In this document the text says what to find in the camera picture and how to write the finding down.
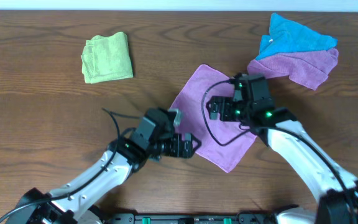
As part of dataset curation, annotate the purple microfiber cloth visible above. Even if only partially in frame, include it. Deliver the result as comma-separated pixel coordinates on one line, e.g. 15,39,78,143
171,64,257,173

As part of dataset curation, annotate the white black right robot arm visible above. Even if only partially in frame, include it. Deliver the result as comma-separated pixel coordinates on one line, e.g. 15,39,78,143
206,96,358,223

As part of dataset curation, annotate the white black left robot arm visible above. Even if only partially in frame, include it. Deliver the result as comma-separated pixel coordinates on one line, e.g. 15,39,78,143
0,133,201,223

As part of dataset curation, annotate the crumpled purple cloth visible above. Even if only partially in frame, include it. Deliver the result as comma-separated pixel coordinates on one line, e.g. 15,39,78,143
247,48,339,90

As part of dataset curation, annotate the blue cloth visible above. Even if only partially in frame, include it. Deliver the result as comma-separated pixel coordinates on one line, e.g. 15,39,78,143
255,13,338,60

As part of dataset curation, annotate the folded green cloth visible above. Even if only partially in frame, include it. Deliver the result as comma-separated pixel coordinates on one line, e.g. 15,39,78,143
81,32,134,84

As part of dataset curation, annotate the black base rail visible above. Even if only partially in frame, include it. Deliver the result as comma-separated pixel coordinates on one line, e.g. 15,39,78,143
105,213,278,224

